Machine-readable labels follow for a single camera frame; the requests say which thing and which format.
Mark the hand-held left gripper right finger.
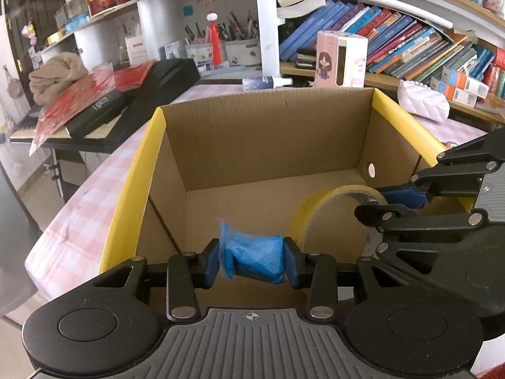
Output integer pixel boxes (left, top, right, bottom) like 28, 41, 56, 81
283, 237, 416, 322

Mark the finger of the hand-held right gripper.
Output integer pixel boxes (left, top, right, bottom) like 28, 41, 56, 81
354, 203, 490, 282
377, 128, 505, 211

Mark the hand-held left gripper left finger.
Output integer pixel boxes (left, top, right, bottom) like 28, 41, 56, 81
92, 237, 221, 323

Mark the blue plastic packet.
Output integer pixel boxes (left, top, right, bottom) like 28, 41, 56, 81
218, 218, 285, 285

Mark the yellow adhesive tape roll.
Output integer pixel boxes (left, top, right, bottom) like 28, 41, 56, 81
287, 185, 389, 259

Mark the yellow-edged cardboard box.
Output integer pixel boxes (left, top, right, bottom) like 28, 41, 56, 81
98, 87, 474, 316

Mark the white quilted bag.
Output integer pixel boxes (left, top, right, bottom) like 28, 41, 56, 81
398, 79, 450, 123

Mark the orange white small box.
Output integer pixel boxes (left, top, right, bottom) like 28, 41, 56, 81
441, 65, 490, 99
430, 77, 480, 107

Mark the pink cartoon dispenser box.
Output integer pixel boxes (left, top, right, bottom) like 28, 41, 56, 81
315, 31, 368, 88

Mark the row of colourful books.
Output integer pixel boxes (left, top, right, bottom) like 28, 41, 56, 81
279, 0, 505, 99

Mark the stack of black small cases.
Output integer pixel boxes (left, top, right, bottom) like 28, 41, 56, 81
295, 49, 318, 70

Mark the black piano stand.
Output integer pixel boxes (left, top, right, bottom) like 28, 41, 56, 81
41, 146, 88, 199

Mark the black electric piano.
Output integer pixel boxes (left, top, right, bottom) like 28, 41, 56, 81
9, 58, 200, 151

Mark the black long case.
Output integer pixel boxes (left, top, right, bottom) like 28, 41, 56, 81
65, 90, 133, 140

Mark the grey chair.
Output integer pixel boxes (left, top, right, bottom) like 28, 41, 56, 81
0, 158, 40, 316

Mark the white pen holder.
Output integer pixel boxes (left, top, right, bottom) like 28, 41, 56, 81
224, 37, 261, 66
185, 41, 222, 69

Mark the red plastic packet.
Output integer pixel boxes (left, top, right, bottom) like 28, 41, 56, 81
29, 61, 156, 154

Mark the red tassel ornament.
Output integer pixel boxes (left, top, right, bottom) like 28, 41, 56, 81
207, 12, 222, 66

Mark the white card red label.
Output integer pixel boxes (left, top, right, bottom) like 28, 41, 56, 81
125, 35, 147, 66

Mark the brown folded towel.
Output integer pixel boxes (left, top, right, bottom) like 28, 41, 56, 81
28, 54, 89, 107

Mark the white shelf post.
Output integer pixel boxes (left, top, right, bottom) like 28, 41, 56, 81
254, 0, 282, 78

